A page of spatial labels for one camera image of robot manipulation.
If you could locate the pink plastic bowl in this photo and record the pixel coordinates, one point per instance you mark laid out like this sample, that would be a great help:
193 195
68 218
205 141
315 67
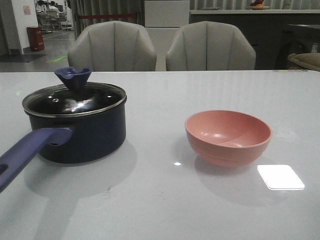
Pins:
227 138

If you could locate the glass lid with blue knob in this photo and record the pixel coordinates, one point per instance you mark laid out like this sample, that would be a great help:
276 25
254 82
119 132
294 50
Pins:
75 97

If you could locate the dark blue saucepan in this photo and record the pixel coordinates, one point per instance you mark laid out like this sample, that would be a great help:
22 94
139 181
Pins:
73 140

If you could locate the right beige upholstered chair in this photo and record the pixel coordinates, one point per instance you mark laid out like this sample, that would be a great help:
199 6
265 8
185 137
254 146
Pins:
210 46

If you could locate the beige upholstered chair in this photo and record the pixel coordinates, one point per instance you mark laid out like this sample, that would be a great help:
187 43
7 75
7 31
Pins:
113 46
210 46

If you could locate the left beige upholstered chair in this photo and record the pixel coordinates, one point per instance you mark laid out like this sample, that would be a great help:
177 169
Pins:
113 46

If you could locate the white cabinet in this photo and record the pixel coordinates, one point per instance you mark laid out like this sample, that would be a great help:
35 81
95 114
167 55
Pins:
162 18

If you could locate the red barrier belt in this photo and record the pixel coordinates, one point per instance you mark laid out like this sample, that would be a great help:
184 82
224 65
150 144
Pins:
109 16

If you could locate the grey pleated curtain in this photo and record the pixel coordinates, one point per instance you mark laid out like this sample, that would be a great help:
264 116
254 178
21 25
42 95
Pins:
105 7

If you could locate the dark counter with white top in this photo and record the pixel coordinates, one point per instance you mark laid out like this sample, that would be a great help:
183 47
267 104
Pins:
273 33

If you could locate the red trash bin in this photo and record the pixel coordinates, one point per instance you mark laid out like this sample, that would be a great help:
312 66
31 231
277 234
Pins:
35 38

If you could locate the fruit plate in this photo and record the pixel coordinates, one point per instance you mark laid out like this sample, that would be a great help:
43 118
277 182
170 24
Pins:
258 5

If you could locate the tan cushion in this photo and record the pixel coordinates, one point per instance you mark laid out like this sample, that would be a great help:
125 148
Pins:
305 61

